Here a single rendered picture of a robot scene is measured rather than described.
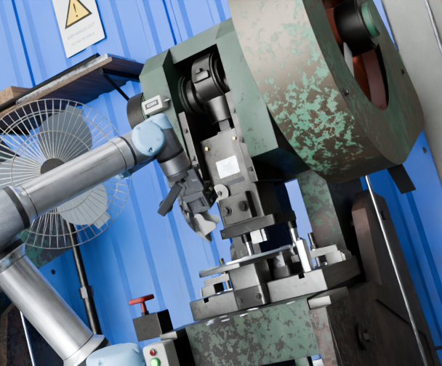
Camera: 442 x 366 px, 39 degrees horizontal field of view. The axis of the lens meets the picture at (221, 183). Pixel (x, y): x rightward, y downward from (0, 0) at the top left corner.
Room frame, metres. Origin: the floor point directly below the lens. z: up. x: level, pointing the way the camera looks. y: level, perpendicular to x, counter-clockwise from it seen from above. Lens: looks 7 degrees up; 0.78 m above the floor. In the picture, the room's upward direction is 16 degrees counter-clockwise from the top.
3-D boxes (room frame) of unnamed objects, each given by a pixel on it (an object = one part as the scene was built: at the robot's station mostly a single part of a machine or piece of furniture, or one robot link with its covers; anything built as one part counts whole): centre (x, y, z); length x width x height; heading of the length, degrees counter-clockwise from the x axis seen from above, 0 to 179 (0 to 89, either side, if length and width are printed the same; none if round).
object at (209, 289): (2.05, 0.07, 0.76); 0.17 x 0.06 x 0.10; 61
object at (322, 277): (1.96, -0.07, 0.67); 0.45 x 0.30 x 0.06; 61
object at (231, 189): (1.93, -0.05, 1.04); 0.17 x 0.15 x 0.30; 151
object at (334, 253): (1.88, -0.22, 0.76); 0.17 x 0.06 x 0.10; 61
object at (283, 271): (1.97, -0.08, 0.72); 0.20 x 0.16 x 0.03; 61
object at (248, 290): (1.81, 0.01, 0.72); 0.25 x 0.14 x 0.14; 151
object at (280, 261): (1.96, -0.07, 0.76); 0.15 x 0.09 x 0.05; 61
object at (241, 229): (1.97, -0.08, 0.86); 0.20 x 0.16 x 0.05; 61
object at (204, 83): (1.96, -0.07, 1.27); 0.21 x 0.12 x 0.34; 151
